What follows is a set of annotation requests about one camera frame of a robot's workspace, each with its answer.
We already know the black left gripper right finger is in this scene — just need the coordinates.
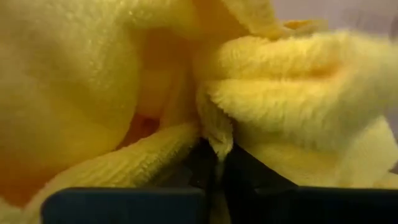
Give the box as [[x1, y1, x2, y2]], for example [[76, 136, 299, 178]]
[[223, 144, 300, 224]]

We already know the yellow microfiber towel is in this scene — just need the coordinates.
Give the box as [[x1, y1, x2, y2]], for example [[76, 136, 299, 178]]
[[0, 0, 398, 224]]

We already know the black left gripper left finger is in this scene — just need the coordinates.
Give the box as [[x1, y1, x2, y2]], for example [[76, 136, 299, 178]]
[[155, 138, 219, 224]]

